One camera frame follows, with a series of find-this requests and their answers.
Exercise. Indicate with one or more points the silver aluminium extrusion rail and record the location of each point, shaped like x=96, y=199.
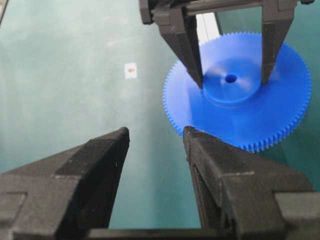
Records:
x=207, y=27

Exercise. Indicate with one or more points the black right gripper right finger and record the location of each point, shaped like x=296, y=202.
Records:
x=246, y=196

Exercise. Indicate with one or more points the large blue plastic gear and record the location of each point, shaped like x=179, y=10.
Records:
x=233, y=104

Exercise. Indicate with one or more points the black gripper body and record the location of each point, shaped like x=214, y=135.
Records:
x=194, y=7

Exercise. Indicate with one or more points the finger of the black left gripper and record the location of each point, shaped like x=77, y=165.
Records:
x=179, y=30
x=277, y=17

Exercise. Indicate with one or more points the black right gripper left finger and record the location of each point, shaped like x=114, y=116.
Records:
x=65, y=195

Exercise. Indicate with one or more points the white paper marker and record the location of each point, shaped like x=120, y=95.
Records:
x=130, y=70

